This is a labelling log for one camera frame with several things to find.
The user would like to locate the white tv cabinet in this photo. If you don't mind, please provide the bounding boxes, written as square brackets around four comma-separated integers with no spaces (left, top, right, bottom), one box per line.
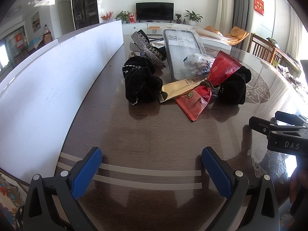
[122,23,195,35]

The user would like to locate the black display cabinet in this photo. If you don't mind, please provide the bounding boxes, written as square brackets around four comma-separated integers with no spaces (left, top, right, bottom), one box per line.
[71,0,99,30]

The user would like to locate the flat white cardboard box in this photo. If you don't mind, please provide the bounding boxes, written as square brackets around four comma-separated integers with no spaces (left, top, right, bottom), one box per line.
[193,27,231,53]

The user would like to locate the person's right hand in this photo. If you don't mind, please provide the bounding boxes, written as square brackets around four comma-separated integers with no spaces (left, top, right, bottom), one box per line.
[289,168,308,203]

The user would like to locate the green potted plant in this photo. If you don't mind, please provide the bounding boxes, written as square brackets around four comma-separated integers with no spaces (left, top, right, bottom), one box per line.
[184,10,203,26]

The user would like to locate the red flowers in vase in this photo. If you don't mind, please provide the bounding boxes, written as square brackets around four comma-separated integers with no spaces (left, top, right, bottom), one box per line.
[100,11,114,23]

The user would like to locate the cotton swabs bag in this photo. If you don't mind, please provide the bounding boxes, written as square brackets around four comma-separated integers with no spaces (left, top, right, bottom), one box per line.
[183,53,215,75]

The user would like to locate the small wooden stool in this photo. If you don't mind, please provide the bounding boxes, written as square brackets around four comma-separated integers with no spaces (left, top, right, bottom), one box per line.
[148,26,160,34]

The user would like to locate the large white cardboard box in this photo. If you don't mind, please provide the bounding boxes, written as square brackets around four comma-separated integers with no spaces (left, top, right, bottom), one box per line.
[1,20,124,184]

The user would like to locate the phone case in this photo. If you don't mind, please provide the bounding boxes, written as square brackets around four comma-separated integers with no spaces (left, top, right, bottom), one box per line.
[163,29,206,81]

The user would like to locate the black velvet pouch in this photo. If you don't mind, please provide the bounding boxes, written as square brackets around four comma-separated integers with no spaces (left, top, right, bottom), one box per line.
[122,56,163,105]
[217,66,252,105]

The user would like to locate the orange lounge chair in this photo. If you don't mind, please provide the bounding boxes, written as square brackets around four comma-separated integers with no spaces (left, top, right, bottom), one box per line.
[204,26,249,46]

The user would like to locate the red wall decoration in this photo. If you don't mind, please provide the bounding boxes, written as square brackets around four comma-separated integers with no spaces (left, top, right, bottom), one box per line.
[253,0,264,15]

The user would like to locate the black flat television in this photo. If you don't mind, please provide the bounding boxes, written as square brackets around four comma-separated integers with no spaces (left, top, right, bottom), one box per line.
[135,2,174,21]

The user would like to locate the floral patterned cushion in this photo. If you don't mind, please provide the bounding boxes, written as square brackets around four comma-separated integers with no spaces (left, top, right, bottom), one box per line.
[0,173,27,229]

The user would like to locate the red snack packet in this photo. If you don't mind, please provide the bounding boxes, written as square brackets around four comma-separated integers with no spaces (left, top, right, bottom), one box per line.
[175,51,242,121]

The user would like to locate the wooden dining chair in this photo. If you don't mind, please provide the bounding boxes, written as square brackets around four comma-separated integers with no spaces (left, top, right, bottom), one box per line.
[248,34,301,78]

